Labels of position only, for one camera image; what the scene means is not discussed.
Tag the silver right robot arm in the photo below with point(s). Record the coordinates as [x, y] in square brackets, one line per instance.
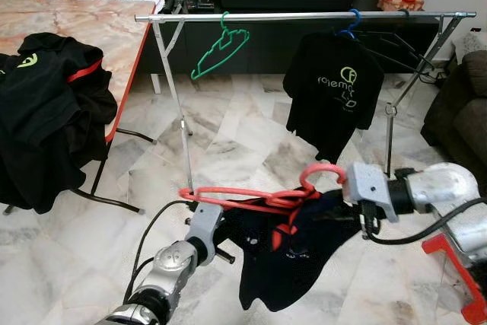
[441, 188]

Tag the silver metal clothes rack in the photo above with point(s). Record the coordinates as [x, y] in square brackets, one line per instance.
[289, 15]

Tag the blue plastic hanger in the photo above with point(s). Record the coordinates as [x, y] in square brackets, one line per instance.
[358, 19]

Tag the black TV cabinet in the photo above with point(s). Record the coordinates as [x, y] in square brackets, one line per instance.
[266, 55]

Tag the green plastic hanger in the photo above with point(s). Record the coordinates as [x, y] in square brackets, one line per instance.
[236, 33]

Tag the red plastic stool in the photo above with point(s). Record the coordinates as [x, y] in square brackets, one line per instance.
[449, 247]

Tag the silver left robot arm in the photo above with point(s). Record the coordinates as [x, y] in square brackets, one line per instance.
[167, 272]

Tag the navy shirt orange trim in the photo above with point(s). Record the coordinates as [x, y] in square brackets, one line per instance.
[289, 272]

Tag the black plastic hanger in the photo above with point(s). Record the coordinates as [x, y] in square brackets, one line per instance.
[405, 12]

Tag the black soundbar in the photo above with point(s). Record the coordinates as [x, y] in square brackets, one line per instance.
[289, 1]

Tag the red plastic hanger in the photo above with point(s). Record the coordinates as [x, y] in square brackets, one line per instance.
[251, 202]
[84, 71]

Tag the black shirt green logo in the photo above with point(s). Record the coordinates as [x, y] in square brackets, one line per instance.
[327, 112]

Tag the marble table red edge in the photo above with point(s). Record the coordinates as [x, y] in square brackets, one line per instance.
[114, 36]

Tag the black clothes pile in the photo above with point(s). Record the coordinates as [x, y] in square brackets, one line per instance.
[46, 112]

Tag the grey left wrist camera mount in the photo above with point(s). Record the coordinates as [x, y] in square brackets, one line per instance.
[204, 222]

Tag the dark grey sofa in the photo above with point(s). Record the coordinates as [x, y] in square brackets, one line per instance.
[456, 119]

